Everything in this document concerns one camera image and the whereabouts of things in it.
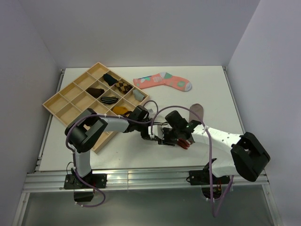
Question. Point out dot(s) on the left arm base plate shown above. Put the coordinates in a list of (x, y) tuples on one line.
[(95, 180)]

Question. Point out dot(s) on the aluminium frame rail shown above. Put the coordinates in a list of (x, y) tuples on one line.
[(117, 179)]

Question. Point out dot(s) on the mustard yellow rolled sock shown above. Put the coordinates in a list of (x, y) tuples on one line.
[(121, 110)]

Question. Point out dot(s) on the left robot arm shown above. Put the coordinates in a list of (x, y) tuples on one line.
[(83, 133)]

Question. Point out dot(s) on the brown argyle rolled sock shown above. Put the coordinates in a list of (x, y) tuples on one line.
[(123, 87)]

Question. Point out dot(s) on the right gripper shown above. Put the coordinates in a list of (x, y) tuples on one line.
[(166, 141)]

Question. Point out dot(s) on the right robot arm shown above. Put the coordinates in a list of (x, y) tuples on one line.
[(246, 155)]

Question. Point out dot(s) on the taupe sock with red stripes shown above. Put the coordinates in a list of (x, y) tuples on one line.
[(199, 111)]

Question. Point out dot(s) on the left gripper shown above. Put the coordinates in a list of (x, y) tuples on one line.
[(146, 136)]

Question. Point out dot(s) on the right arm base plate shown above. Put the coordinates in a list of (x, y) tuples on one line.
[(201, 177)]

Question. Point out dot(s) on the pink patterned sock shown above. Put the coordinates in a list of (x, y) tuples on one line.
[(163, 79)]

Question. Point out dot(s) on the dark brown rolled sock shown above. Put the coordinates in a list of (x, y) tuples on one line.
[(95, 92)]

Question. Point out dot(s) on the black white striped rolled sock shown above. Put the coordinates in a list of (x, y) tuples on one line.
[(109, 100)]

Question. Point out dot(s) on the dark teal rolled sock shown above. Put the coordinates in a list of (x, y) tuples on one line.
[(109, 79)]

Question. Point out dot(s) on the wooden divided tray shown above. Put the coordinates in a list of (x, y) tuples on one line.
[(68, 103)]

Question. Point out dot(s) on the grey rolled sock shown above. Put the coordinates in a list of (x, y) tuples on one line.
[(138, 95)]

